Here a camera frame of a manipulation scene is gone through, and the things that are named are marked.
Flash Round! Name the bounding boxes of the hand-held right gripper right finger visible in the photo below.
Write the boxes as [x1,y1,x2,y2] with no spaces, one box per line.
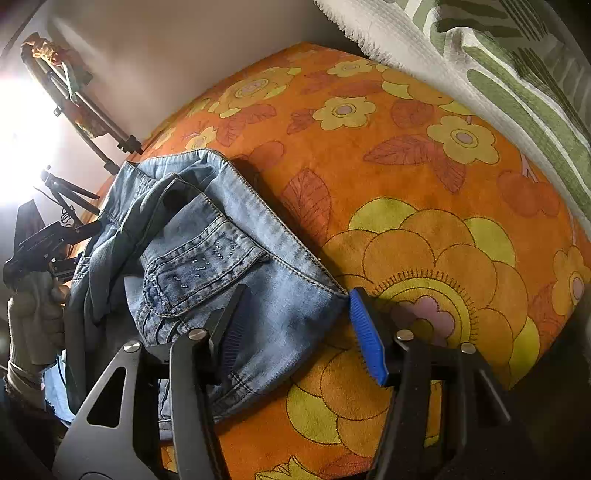
[348,287,532,480]

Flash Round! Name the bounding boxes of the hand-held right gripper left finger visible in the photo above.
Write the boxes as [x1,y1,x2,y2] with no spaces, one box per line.
[52,284,247,480]

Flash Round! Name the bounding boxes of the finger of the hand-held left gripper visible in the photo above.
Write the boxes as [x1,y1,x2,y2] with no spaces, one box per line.
[50,257,84,281]
[44,220,102,251]

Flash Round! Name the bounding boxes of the light blue denim pants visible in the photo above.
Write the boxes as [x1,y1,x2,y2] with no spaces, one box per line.
[44,148,348,444]

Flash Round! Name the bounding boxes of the person's left forearm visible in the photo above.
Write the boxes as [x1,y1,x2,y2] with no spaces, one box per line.
[4,360,47,411]

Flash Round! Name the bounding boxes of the person's left hand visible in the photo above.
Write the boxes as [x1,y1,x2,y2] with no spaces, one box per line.
[7,270,71,370]

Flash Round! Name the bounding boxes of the small black tripod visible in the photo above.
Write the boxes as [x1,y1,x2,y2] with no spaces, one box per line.
[39,165,101,219]

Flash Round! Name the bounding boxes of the orange floral blanket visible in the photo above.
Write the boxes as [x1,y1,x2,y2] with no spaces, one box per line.
[69,42,591,480]

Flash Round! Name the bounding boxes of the green striped white blanket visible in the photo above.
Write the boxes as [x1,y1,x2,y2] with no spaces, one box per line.
[314,0,591,245]

